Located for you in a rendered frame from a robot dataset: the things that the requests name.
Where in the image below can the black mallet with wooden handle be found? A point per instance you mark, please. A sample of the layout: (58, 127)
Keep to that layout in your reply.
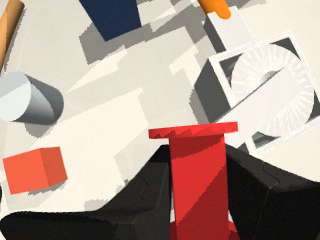
(8, 24)

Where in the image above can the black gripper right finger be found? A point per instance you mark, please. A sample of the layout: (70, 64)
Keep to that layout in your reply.
(269, 203)

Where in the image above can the grey cylinder with white end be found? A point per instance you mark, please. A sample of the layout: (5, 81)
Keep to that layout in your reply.
(29, 101)

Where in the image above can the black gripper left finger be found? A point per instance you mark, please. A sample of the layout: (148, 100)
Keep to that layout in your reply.
(140, 211)

